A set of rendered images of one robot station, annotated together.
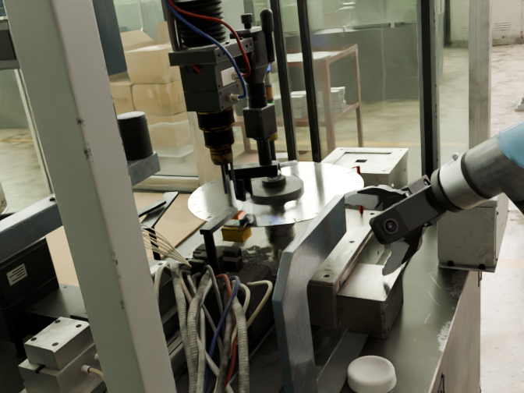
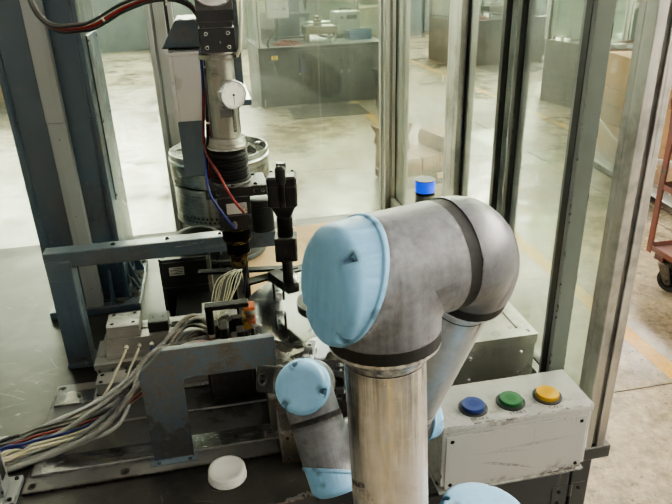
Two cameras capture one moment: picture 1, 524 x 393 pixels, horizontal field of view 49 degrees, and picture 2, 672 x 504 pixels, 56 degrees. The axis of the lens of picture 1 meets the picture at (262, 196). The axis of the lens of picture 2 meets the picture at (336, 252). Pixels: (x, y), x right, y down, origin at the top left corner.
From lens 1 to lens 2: 1.04 m
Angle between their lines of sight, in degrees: 46
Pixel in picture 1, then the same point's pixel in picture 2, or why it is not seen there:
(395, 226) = (264, 381)
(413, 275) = not seen: hidden behind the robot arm
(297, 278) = (166, 370)
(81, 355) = (126, 338)
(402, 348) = (276, 477)
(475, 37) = (605, 252)
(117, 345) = not seen: outside the picture
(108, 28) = (193, 145)
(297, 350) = (160, 414)
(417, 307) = not seen: hidden behind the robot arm
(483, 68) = (604, 292)
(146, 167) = (259, 239)
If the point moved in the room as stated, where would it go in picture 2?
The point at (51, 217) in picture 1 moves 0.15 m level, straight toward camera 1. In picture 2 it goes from (155, 249) to (104, 276)
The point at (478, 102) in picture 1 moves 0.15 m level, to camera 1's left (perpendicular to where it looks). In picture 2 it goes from (595, 327) to (523, 298)
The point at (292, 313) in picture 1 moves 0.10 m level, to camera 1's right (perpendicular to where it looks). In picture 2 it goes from (155, 389) to (181, 415)
